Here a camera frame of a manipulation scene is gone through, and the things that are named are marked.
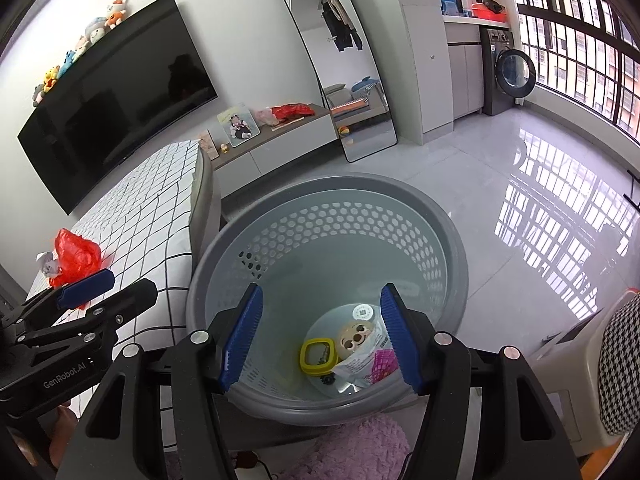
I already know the standing floor mirror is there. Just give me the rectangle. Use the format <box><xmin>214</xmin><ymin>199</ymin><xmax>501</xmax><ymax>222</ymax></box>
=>
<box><xmin>283</xmin><ymin>0</ymin><xmax>397</xmax><ymax>162</ymax></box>

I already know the white plush toy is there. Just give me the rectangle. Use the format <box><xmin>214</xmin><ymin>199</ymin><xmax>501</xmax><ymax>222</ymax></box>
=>
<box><xmin>85</xmin><ymin>16</ymin><xmax>111</xmax><ymax>46</ymax></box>

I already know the pink fluffy rug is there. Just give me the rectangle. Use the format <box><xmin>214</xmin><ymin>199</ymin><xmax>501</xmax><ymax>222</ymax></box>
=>
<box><xmin>279</xmin><ymin>413</ymin><xmax>410</xmax><ymax>479</ymax></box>

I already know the black wall television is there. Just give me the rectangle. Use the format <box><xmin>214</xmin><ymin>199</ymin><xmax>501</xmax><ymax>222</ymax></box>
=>
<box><xmin>17</xmin><ymin>0</ymin><xmax>217</xmax><ymax>212</ymax></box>

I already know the framed photo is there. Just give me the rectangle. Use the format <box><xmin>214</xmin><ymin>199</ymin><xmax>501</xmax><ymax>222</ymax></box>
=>
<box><xmin>217</xmin><ymin>104</ymin><xmax>260</xmax><ymax>148</ymax></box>

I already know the grey paper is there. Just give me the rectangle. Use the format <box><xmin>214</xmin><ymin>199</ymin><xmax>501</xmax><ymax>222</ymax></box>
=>
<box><xmin>36</xmin><ymin>252</ymin><xmax>62</xmax><ymax>278</ymax></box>

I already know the person's left hand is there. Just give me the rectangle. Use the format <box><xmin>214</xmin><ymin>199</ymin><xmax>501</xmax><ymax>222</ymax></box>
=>
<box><xmin>10</xmin><ymin>401</ymin><xmax>78</xmax><ymax>469</ymax></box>

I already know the low grey tv cabinet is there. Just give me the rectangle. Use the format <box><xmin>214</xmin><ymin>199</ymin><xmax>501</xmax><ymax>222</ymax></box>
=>
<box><xmin>194</xmin><ymin>104</ymin><xmax>337</xmax><ymax>198</ymax></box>

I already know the blue plush toy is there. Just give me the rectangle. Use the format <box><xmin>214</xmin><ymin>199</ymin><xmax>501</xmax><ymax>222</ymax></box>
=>
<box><xmin>56</xmin><ymin>51</ymin><xmax>76</xmax><ymax>79</ymax></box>

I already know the white plastic lid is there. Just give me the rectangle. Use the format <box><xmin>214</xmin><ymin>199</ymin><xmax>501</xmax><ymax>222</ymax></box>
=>
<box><xmin>352</xmin><ymin>304</ymin><xmax>378</xmax><ymax>322</ymax></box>

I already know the yellow plastic ring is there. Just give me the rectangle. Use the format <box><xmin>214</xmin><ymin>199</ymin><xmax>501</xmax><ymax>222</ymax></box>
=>
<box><xmin>298</xmin><ymin>337</ymin><xmax>341</xmax><ymax>378</ymax></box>

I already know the small cartoon snack packet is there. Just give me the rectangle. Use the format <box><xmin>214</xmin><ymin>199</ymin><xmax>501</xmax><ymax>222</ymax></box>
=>
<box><xmin>334</xmin><ymin>320</ymin><xmax>374</xmax><ymax>360</ymax></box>

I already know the white checkered tablecloth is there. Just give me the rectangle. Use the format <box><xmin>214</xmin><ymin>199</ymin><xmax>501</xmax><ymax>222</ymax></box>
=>
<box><xmin>24</xmin><ymin>138</ymin><xmax>204</xmax><ymax>451</ymax></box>

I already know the orange basin on counter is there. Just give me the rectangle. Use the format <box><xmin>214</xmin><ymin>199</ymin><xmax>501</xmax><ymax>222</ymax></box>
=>
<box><xmin>471</xmin><ymin>0</ymin><xmax>508</xmax><ymax>23</ymax></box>

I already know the red plastic bag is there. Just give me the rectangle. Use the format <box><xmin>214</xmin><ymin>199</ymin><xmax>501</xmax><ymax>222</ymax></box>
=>
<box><xmin>49</xmin><ymin>229</ymin><xmax>103</xmax><ymax>287</ymax></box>

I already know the washing machine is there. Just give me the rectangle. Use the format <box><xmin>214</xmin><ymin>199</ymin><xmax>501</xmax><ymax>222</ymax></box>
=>
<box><xmin>480</xmin><ymin>26</ymin><xmax>537</xmax><ymax>116</ymax></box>

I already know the grey plush toy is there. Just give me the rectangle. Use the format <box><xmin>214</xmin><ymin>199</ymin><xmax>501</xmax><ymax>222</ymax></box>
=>
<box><xmin>32</xmin><ymin>84</ymin><xmax>46</xmax><ymax>107</ymax></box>

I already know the grey laundry basket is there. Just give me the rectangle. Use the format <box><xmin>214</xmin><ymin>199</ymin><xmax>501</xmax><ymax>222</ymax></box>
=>
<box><xmin>186</xmin><ymin>174</ymin><xmax>469</xmax><ymax>426</ymax></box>

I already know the baby wipes pack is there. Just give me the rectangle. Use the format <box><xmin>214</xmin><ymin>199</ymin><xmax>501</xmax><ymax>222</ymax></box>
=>
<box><xmin>332</xmin><ymin>320</ymin><xmax>393</xmax><ymax>394</ymax></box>

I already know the houndstooth cushion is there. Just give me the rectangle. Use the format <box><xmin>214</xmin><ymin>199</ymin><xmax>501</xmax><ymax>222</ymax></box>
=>
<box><xmin>598</xmin><ymin>294</ymin><xmax>639</xmax><ymax>436</ymax></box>

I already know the yellow plush toy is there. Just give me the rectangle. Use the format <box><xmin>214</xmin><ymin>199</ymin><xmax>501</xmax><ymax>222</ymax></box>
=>
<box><xmin>42</xmin><ymin>65</ymin><xmax>60</xmax><ymax>93</ymax></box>

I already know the white tall cabinet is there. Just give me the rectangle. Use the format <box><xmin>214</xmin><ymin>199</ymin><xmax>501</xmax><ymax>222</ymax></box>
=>
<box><xmin>354</xmin><ymin>0</ymin><xmax>454</xmax><ymax>145</ymax></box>

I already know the red bag on cabinet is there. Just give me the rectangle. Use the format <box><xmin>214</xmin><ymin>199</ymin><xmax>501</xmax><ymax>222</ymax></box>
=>
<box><xmin>270</xmin><ymin>103</ymin><xmax>316</xmax><ymax>124</ymax></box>

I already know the orange fox plush toy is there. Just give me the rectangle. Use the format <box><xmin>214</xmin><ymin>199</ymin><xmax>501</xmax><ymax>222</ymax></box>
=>
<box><xmin>104</xmin><ymin>0</ymin><xmax>129</xmax><ymax>29</ymax></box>

